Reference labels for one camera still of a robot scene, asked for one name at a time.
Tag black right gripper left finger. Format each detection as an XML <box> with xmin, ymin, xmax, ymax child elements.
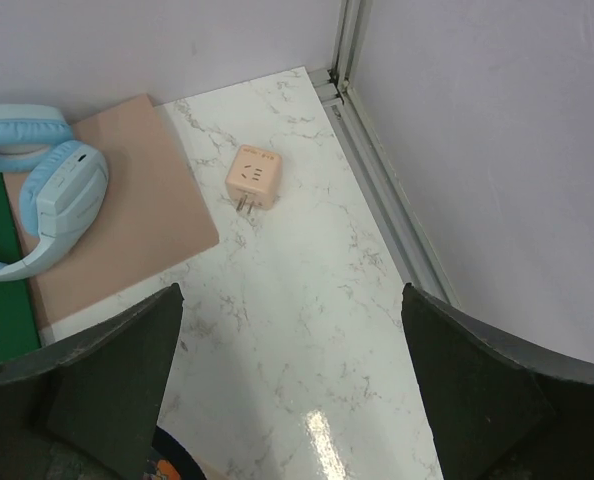
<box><xmin>0</xmin><ymin>284</ymin><xmax>183</xmax><ymax>479</ymax></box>

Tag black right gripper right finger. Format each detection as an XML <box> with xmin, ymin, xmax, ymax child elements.
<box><xmin>401</xmin><ymin>284</ymin><xmax>594</xmax><ymax>479</ymax></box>

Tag cream canvas tote bag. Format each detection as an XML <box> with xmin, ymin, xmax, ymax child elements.
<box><xmin>142</xmin><ymin>426</ymin><xmax>227</xmax><ymax>480</ymax></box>

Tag light blue headphones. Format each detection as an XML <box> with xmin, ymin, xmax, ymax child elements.
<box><xmin>0</xmin><ymin>104</ymin><xmax>109</xmax><ymax>282</ymax></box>

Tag pink cube power adapter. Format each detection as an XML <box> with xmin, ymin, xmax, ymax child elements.
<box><xmin>225</xmin><ymin>145</ymin><xmax>283</xmax><ymax>212</ymax></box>

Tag aluminium frame rail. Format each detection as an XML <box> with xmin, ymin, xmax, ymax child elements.
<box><xmin>309</xmin><ymin>0</ymin><xmax>460</xmax><ymax>308</ymax></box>

